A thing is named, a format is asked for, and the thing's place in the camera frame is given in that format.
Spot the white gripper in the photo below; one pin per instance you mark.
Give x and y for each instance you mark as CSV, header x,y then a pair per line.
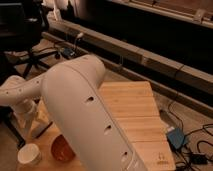
x,y
25,112

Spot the dark grey eraser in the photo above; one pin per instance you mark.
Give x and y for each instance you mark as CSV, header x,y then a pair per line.
x,y
40,129

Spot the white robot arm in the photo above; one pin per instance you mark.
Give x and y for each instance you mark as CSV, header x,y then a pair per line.
x,y
69,91

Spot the white round cup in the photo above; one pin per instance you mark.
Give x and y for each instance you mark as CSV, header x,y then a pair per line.
x,y
29,154

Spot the red bowl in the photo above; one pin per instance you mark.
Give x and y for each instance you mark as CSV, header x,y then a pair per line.
x,y
60,149

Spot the small blue device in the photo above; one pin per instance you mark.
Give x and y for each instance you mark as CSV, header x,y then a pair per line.
x,y
67,53

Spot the black office chair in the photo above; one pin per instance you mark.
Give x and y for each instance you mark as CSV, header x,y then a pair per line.
x,y
22,23

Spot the blue electronic box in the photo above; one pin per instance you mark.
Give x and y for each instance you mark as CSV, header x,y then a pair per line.
x,y
176,138

